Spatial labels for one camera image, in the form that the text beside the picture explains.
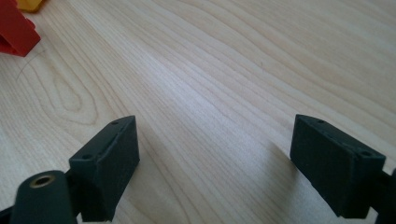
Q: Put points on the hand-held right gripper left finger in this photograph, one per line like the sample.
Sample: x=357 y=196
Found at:
x=106 y=168

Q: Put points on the red toy brick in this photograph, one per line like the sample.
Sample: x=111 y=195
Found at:
x=15 y=31

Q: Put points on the yellow-orange toy brick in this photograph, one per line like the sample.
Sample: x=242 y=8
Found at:
x=29 y=4

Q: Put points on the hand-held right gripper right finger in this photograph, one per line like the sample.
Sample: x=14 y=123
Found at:
x=336 y=168

